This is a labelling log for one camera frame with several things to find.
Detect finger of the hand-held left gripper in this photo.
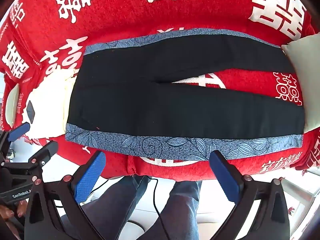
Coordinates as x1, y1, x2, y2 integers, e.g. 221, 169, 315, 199
0, 122, 31, 159
0, 141, 59, 183

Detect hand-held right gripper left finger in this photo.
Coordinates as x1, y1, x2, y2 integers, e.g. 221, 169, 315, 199
25, 151, 107, 240

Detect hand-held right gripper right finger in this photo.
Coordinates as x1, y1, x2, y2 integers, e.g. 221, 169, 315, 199
209, 151, 293, 240

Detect black pants with blue trim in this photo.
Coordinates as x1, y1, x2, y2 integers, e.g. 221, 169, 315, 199
64, 29, 306, 162

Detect person's left hand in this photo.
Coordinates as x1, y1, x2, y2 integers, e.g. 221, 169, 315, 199
0, 200, 28, 233

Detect beige rounded cushion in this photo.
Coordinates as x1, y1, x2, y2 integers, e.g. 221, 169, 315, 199
5, 84, 20, 127

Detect person's left leg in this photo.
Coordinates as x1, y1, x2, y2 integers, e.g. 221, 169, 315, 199
80, 175, 150, 240

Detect person's leg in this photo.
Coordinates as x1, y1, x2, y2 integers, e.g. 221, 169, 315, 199
142, 180, 203, 240
80, 175, 150, 240

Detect cream white cloth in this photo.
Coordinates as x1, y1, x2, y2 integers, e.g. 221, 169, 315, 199
21, 69, 78, 140

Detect person's right leg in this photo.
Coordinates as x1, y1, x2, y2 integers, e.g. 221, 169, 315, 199
142, 180, 203, 240

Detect person's legs in jeans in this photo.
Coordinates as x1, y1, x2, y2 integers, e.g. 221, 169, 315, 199
89, 176, 174, 240

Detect pale grey pillow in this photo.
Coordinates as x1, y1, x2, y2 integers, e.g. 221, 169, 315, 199
281, 32, 320, 133

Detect red printed blanket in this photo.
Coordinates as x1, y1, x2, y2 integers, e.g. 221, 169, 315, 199
0, 0, 320, 182

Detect white metal frame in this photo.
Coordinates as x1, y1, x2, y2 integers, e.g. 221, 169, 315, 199
281, 177, 318, 205

